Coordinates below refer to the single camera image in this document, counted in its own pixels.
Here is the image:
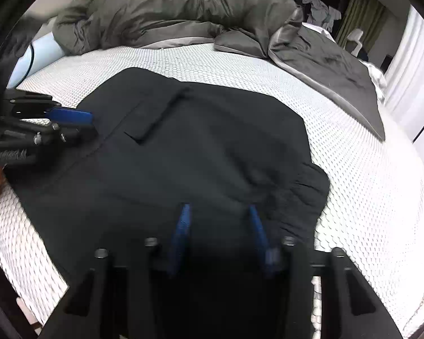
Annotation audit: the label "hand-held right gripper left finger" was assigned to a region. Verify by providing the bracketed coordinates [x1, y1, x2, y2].
[39, 203, 192, 339]

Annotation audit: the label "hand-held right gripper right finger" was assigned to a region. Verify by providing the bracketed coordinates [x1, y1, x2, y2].
[247, 205, 403, 339]

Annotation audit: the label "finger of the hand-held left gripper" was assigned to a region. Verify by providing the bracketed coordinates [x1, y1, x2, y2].
[2, 117, 98, 146]
[3, 90, 94, 125]

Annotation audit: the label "black pants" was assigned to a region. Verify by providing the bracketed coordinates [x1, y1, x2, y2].
[5, 67, 331, 339]

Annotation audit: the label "light blue pillow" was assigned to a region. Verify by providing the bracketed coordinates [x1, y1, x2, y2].
[7, 32, 66, 89]

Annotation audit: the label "white textured bed mattress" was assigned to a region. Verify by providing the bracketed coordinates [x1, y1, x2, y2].
[0, 21, 424, 339]

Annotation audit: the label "grey-green duvet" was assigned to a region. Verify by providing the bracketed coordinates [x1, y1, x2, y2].
[51, 0, 386, 141]

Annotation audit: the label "white crumpled sheet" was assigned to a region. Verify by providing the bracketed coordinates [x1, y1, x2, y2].
[302, 22, 388, 105]

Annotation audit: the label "white chair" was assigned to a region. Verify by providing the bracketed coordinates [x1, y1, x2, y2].
[345, 28, 364, 57]

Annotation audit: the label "pile of pale clothes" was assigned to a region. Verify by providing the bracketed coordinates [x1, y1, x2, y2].
[300, 0, 341, 32]

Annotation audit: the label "olive curtain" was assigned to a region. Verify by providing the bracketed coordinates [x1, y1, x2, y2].
[334, 0, 387, 48]

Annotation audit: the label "thin black cable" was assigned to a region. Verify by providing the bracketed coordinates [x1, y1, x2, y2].
[19, 42, 36, 82]

